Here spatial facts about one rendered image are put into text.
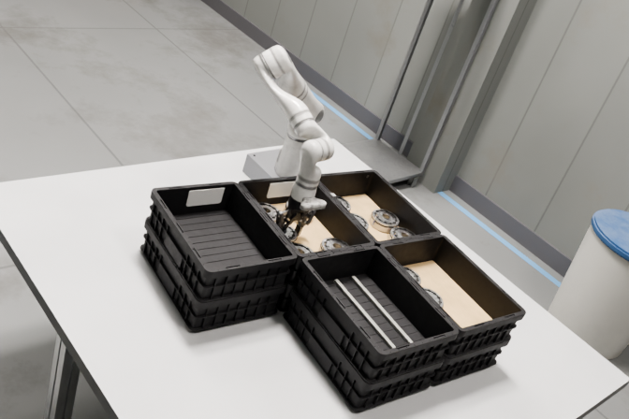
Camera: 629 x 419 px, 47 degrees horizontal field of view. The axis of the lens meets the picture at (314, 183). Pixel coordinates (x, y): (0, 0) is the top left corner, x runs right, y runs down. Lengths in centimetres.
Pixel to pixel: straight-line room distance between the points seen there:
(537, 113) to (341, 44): 172
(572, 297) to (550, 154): 96
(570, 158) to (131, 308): 298
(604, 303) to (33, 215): 269
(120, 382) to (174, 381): 14
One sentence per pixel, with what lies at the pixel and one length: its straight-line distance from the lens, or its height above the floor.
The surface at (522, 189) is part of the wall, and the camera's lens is 462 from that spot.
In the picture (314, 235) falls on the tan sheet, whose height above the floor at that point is 83.
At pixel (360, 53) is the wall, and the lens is 538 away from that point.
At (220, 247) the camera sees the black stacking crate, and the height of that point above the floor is 83.
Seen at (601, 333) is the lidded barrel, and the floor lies 16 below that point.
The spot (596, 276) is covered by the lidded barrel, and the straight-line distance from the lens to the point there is 382.
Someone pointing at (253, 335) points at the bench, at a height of 70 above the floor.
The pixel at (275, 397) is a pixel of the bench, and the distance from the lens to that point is 199.
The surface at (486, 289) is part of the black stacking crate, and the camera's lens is 237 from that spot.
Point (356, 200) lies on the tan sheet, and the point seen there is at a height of 83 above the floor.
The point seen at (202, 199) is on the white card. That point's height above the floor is 88.
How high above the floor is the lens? 212
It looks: 29 degrees down
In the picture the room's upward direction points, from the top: 19 degrees clockwise
